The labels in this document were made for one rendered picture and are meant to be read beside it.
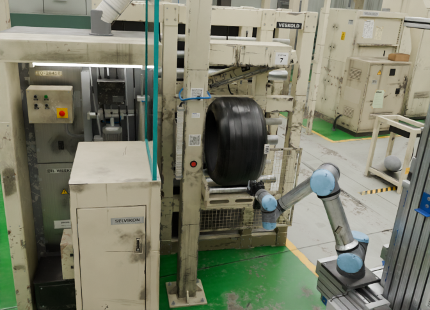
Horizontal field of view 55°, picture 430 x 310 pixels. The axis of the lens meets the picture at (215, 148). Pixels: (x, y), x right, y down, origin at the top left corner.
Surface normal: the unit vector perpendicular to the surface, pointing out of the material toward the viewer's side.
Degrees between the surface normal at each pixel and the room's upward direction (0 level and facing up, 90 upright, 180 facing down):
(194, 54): 90
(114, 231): 90
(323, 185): 83
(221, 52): 90
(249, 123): 48
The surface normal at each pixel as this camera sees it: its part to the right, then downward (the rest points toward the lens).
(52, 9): 0.39, 0.34
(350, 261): -0.41, 0.40
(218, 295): 0.06, -0.94
